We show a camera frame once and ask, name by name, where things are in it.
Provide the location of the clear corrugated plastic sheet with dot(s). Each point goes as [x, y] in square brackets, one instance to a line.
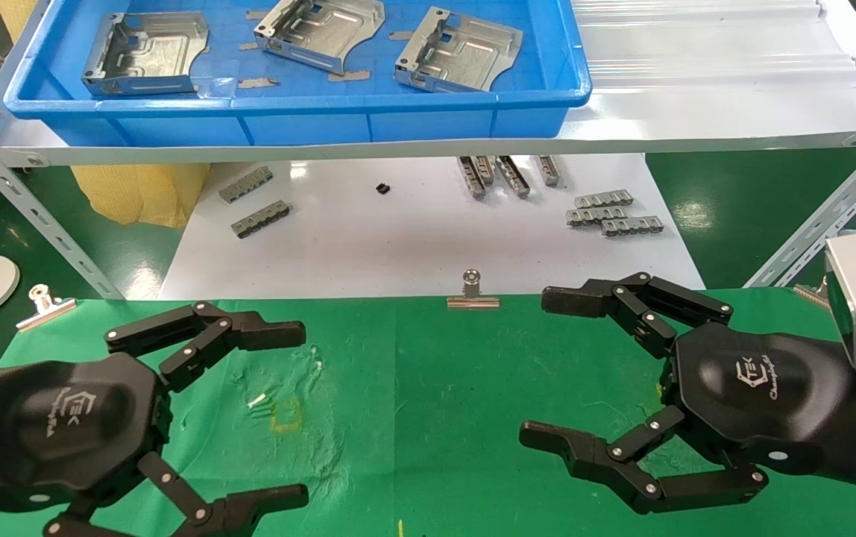
[696, 45]

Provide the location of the grey metal terminal strip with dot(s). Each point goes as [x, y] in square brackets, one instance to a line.
[260, 219]
[513, 177]
[604, 199]
[593, 216]
[485, 168]
[471, 179]
[633, 226]
[246, 184]
[549, 170]

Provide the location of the yellow mesh bag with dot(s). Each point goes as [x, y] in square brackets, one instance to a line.
[137, 194]

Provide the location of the green table cloth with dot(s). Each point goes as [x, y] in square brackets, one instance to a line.
[435, 388]

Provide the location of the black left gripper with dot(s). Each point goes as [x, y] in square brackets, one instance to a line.
[63, 425]

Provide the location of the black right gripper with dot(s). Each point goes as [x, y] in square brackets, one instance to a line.
[756, 388]

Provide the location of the small white scrap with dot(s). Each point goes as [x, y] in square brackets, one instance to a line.
[256, 401]

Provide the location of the white metal shelf rack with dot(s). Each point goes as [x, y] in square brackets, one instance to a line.
[622, 138]

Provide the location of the blue plastic tray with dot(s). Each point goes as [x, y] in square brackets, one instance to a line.
[309, 127]

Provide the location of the clear tape patch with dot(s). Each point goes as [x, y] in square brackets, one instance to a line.
[217, 87]

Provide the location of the grey sheet metal bracket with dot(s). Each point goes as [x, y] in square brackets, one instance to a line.
[465, 52]
[152, 56]
[323, 33]

